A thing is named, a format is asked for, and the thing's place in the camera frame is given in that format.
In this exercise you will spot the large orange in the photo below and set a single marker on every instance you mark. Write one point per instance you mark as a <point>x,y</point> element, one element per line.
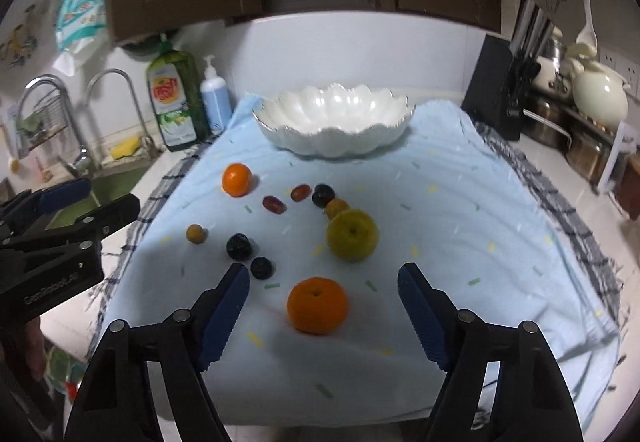
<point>317,306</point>

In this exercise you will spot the checked grey dish towel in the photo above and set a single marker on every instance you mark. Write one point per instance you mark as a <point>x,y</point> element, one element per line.
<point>602,272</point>

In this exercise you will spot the chrome kitchen faucet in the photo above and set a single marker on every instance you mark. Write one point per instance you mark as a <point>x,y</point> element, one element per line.
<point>51,114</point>

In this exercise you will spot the small dark plum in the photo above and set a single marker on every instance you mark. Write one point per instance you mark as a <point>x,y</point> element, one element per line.
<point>261,268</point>

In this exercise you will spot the black knife block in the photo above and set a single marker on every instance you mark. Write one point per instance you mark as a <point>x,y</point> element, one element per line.
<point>505,70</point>

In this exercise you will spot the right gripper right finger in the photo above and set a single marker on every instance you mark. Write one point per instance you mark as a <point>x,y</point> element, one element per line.
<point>428,310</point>

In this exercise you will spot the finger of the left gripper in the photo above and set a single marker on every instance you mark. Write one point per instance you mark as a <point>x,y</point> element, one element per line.
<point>111,217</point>
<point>63,195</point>

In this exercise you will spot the green dish soap bottle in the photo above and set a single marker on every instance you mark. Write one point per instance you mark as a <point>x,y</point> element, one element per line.
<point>174,89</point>

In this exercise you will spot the red grape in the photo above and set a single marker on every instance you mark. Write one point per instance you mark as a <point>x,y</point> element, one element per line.
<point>274,205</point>
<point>301,192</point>

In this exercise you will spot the plastic packaging bag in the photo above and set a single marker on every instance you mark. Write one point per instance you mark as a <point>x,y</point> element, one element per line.
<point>80,31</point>

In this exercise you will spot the yellow sponge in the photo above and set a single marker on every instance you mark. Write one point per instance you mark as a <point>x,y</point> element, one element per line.
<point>126,148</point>

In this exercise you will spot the person's hand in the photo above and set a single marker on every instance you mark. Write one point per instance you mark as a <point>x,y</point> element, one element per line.
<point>34,348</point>

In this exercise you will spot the small orange kumquat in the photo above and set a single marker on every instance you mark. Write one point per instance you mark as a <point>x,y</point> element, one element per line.
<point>335,207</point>

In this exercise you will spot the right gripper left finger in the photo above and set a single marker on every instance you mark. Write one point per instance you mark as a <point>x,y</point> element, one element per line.
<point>218,310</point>

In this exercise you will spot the stainless steel sink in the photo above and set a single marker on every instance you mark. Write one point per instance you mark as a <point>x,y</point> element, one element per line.
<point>108,183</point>

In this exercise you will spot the cream ceramic teapot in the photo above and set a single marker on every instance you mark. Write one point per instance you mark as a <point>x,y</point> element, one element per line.
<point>597,90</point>

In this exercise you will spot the white scalloped ceramic bowl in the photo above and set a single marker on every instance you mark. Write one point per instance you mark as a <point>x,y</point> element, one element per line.
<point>334,122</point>

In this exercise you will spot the white ladle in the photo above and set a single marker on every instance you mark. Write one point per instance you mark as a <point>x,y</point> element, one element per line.
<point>587,35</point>

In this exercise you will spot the white blue pump bottle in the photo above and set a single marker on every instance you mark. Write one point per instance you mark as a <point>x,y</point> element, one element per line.
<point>215,95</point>

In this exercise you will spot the light blue patterned cloth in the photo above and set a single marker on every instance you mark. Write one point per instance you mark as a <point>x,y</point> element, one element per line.
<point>439,200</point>

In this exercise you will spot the green yellow apple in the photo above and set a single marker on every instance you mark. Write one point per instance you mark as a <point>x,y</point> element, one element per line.
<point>352,235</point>

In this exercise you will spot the stainless steel pot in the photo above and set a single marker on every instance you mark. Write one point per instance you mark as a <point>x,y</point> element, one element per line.
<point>542,121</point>

